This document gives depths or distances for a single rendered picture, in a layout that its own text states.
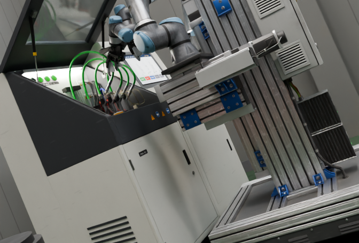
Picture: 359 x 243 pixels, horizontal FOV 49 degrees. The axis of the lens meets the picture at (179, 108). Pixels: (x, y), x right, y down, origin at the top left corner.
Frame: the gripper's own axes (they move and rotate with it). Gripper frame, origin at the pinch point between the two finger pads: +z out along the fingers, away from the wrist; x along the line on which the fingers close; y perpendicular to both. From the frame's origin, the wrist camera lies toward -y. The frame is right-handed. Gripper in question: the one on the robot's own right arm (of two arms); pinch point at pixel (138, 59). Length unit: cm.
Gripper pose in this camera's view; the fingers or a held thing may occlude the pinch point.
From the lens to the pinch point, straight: 248.6
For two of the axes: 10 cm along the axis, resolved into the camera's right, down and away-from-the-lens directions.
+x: 4.4, -1.6, 8.8
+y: 8.0, -3.6, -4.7
